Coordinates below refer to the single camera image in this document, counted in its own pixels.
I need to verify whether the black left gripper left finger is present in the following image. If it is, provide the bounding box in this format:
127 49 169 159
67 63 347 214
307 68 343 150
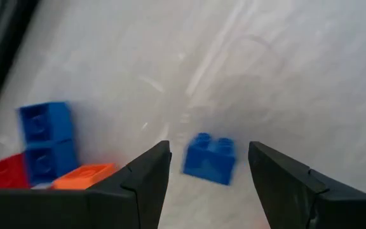
0 140 173 229

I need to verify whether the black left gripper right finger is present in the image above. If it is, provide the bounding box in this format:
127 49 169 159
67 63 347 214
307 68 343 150
247 141 366 229

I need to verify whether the small orange block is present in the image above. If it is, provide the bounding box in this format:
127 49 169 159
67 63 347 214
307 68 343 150
51 162 118 191

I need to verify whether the medium blue block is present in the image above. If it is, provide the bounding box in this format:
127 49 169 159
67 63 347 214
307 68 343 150
17 101 79 187

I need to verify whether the small blue block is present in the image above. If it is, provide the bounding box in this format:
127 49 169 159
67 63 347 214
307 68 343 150
182 132 237 186

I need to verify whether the small red block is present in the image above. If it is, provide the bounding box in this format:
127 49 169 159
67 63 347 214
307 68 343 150
0 153 31 190

